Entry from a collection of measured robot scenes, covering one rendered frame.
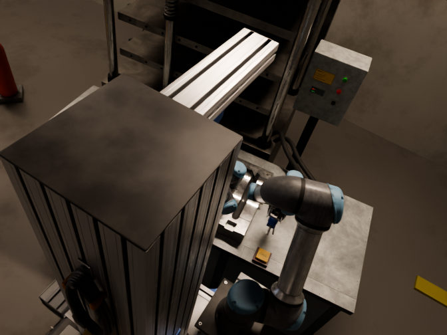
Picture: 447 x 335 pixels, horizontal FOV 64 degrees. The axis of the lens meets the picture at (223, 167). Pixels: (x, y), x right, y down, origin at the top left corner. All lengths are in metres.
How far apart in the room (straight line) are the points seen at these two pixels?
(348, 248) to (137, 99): 1.67
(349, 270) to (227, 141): 1.55
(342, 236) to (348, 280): 0.25
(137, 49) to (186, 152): 2.10
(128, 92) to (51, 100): 3.25
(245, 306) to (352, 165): 2.70
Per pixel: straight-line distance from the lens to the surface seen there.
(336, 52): 2.13
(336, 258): 2.03
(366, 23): 3.78
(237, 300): 1.26
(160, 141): 0.55
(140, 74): 2.80
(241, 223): 1.84
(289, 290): 1.26
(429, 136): 4.20
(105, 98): 0.62
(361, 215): 2.27
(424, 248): 3.53
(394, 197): 3.71
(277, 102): 2.13
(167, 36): 2.27
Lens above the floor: 2.42
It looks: 48 degrees down
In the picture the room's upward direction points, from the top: 14 degrees clockwise
